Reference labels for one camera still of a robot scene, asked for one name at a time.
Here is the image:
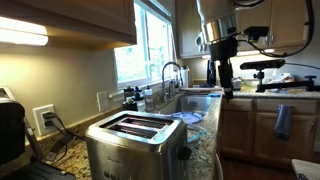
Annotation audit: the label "black flat countertop grill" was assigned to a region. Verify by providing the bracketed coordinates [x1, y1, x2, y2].
[4, 159, 77, 180]

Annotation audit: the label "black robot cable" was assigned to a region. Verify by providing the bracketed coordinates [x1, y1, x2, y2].
[231, 0, 316, 58]

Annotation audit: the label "black power cord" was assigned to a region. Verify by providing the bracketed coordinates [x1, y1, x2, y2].
[41, 111, 87, 164]

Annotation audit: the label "black upright kitchen appliance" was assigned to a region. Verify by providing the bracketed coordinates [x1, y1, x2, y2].
[0, 85, 27, 167]

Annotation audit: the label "black water bottle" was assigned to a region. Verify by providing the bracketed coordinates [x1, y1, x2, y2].
[121, 96, 139, 112]

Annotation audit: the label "clear bowl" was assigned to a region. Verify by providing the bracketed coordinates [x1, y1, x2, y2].
[242, 78, 262, 89]

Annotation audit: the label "chrome kitchen faucet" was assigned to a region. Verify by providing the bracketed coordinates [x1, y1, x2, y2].
[161, 61, 185, 103]

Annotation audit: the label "black bar camera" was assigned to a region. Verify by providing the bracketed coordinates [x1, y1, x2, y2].
[239, 58, 287, 71]

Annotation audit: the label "silver curved door handle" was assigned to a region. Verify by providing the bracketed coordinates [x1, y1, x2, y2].
[214, 153, 224, 180]

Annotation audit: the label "black camera clamp mount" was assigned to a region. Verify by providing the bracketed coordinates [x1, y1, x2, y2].
[252, 69, 320, 94]

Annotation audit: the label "grey dish towel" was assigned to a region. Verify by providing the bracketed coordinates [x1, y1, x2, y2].
[273, 104, 295, 141]

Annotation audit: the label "white water bottle with logo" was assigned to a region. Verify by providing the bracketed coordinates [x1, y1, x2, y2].
[133, 86, 147, 113]

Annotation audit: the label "stainless steel toaster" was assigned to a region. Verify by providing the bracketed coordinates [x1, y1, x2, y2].
[84, 110, 193, 180]

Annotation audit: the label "white rice cooker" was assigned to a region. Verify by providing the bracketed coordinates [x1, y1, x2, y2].
[231, 77, 243, 91]

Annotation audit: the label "grey translucent water bottle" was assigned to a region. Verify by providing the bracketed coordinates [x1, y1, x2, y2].
[123, 84, 135, 100]

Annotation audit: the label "white switch plate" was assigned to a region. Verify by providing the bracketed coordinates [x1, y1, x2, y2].
[96, 90, 111, 113]

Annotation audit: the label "kitchen window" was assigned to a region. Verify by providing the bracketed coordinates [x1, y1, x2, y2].
[113, 0, 177, 90]

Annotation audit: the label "wooden lower cabinets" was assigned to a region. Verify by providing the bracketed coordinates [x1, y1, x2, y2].
[219, 96, 320, 168]

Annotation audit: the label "white plastic bag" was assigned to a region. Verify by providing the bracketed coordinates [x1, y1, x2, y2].
[266, 72, 298, 85]

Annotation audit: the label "wooden upper cabinets with handles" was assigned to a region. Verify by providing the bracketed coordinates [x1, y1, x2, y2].
[175, 0, 318, 60]

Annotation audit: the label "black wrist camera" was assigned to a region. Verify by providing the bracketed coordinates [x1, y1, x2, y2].
[242, 25, 270, 43]

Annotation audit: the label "long under cabinet light strip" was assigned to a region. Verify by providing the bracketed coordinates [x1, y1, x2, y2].
[201, 48, 276, 60]

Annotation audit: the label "white wall outlet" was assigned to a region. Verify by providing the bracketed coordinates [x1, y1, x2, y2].
[32, 103, 57, 137]

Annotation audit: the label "wooden upper cabinet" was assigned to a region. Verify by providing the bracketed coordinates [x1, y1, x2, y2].
[0, 0, 138, 52]

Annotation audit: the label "small white bottle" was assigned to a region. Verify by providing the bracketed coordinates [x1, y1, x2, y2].
[143, 84, 155, 111]

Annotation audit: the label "under cabinet light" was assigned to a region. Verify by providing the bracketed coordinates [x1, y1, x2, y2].
[0, 15, 50, 47]

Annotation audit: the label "white paper towel roll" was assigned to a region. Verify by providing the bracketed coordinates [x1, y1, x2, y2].
[179, 65, 191, 89]

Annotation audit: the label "clear glass baking dish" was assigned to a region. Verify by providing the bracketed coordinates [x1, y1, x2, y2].
[185, 123, 208, 149]

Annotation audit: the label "steel kitchen sink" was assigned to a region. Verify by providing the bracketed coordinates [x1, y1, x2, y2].
[158, 94, 214, 116]

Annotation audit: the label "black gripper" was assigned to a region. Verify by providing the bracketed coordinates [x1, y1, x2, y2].
[208, 34, 239, 100]

